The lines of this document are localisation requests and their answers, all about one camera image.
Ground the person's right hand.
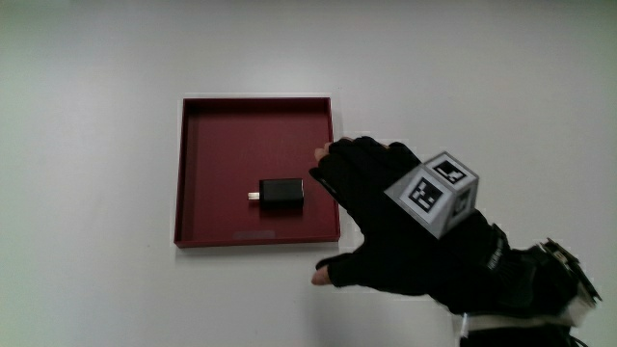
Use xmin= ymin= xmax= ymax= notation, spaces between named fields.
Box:
xmin=308 ymin=136 xmax=507 ymax=315

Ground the black charger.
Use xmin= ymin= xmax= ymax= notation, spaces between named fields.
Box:
xmin=247 ymin=177 xmax=306 ymax=211

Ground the red square plate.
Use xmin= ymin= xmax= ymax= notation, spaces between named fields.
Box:
xmin=173 ymin=95 xmax=342 ymax=250

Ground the person's right forearm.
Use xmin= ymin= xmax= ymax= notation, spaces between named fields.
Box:
xmin=452 ymin=237 xmax=603 ymax=347

